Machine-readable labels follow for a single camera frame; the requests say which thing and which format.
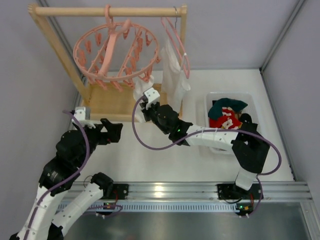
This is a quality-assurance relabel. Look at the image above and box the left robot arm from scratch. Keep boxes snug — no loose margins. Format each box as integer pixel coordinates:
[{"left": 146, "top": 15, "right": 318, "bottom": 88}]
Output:
[{"left": 10, "top": 118, "right": 123, "bottom": 240}]

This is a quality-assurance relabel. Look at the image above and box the pink round clip hanger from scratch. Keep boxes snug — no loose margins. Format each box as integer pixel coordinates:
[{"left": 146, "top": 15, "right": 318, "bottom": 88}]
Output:
[{"left": 73, "top": 4, "right": 161, "bottom": 92}]

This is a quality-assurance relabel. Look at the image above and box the aluminium frame rail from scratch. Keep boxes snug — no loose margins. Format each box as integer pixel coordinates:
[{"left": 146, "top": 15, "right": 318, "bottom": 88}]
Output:
[{"left": 84, "top": 181, "right": 313, "bottom": 214}]

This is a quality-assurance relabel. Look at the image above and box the white shirt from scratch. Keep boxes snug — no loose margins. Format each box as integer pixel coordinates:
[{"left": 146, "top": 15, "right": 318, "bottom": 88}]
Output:
[{"left": 160, "top": 39, "right": 191, "bottom": 113}]

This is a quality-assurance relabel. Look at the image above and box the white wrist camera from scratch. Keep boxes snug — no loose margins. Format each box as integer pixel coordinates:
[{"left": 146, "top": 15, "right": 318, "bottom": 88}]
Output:
[
  {"left": 71, "top": 106, "right": 103, "bottom": 131},
  {"left": 143, "top": 87, "right": 160, "bottom": 109}
]

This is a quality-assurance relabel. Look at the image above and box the pink clothes hanger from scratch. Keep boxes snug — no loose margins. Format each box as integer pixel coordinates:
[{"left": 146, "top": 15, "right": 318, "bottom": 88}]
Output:
[{"left": 160, "top": 17, "right": 191, "bottom": 79}]

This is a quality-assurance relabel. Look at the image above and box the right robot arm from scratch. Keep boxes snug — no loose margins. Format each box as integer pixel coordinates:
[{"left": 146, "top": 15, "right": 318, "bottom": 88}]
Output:
[{"left": 140, "top": 102, "right": 270, "bottom": 191}]

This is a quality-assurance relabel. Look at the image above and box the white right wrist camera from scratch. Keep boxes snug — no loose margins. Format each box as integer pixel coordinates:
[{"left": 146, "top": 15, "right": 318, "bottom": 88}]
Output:
[{"left": 143, "top": 87, "right": 160, "bottom": 109}]

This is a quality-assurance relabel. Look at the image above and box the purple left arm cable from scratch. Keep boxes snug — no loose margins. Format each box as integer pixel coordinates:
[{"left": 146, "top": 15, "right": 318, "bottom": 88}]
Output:
[{"left": 22, "top": 109, "right": 124, "bottom": 240}]

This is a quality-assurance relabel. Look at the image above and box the red sock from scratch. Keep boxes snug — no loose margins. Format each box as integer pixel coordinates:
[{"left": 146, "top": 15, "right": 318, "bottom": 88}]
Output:
[{"left": 209, "top": 107, "right": 243, "bottom": 129}]

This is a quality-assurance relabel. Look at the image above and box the clear plastic bin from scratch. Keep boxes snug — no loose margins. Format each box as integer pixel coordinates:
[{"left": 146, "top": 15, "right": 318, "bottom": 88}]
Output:
[{"left": 199, "top": 91, "right": 263, "bottom": 156}]

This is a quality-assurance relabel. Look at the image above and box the black sock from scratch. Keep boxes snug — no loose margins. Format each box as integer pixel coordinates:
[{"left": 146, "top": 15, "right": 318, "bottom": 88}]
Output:
[{"left": 238, "top": 113, "right": 258, "bottom": 133}]

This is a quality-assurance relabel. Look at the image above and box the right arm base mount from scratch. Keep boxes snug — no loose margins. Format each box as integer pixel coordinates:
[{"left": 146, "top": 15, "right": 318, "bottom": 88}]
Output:
[{"left": 217, "top": 183, "right": 264, "bottom": 218}]

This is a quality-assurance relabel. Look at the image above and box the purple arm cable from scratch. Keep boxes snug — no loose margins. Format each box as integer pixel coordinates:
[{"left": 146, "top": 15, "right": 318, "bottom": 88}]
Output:
[
  {"left": 131, "top": 96, "right": 282, "bottom": 218},
  {"left": 22, "top": 109, "right": 124, "bottom": 240}
]

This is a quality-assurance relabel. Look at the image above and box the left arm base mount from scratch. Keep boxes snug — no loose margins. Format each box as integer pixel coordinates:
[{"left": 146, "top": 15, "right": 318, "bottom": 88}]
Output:
[{"left": 98, "top": 183, "right": 129, "bottom": 215}]

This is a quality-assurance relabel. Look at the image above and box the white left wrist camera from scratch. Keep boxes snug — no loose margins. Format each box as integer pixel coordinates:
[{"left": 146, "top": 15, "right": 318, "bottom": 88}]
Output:
[{"left": 71, "top": 106, "right": 103, "bottom": 131}]

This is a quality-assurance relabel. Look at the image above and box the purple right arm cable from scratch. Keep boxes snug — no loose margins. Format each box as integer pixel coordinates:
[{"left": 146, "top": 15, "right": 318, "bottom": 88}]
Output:
[{"left": 131, "top": 96, "right": 282, "bottom": 218}]

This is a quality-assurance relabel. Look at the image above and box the dark green christmas sock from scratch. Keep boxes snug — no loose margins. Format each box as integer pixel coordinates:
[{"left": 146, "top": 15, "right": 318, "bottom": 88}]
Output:
[{"left": 207, "top": 97, "right": 248, "bottom": 120}]

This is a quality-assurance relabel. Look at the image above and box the wooden clothes rack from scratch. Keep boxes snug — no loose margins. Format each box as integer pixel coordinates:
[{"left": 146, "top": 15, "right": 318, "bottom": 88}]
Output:
[{"left": 28, "top": 3, "right": 188, "bottom": 122}]

